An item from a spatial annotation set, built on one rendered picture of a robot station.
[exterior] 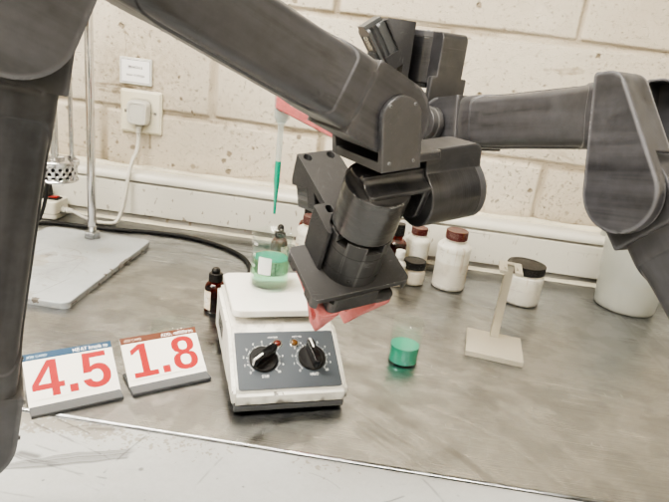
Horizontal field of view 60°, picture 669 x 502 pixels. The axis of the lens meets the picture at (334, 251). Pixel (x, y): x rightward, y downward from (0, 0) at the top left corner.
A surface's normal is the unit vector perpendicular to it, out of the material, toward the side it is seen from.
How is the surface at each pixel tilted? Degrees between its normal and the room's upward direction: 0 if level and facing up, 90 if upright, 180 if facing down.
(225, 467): 0
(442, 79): 90
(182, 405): 0
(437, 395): 0
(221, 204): 90
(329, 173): 29
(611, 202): 90
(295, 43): 86
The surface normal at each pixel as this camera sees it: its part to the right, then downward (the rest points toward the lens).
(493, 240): -0.09, 0.31
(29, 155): 0.45, 0.51
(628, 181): -0.88, 0.05
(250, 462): 0.11, -0.94
